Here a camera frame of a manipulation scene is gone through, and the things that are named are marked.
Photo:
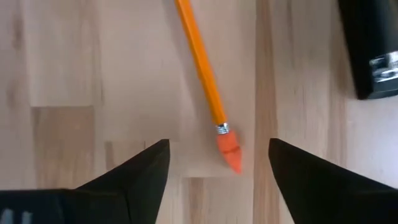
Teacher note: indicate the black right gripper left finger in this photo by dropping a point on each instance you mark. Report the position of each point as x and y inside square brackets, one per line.
[130, 193]

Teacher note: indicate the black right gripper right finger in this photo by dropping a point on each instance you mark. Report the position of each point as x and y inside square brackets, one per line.
[323, 193]

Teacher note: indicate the orange pencil with eraser cap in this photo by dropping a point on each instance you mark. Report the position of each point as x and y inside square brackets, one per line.
[202, 65]

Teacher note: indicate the small black stapler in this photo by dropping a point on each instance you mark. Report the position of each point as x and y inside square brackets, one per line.
[370, 40]

